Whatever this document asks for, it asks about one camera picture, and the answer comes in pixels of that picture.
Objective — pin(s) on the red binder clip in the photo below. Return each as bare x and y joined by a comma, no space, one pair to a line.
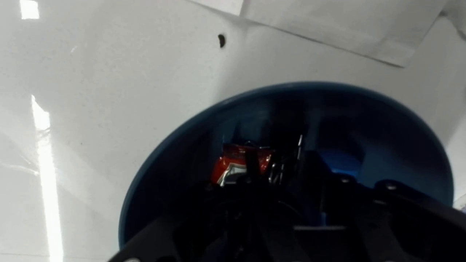
233,162

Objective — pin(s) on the dark blue bowl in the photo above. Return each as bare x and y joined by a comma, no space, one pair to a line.
389,140

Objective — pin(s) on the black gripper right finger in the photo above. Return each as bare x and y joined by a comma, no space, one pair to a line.
387,222

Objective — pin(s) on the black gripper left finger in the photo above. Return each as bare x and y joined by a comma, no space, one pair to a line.
207,225

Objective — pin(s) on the clear plastic sheet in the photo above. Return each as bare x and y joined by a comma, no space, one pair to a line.
389,31

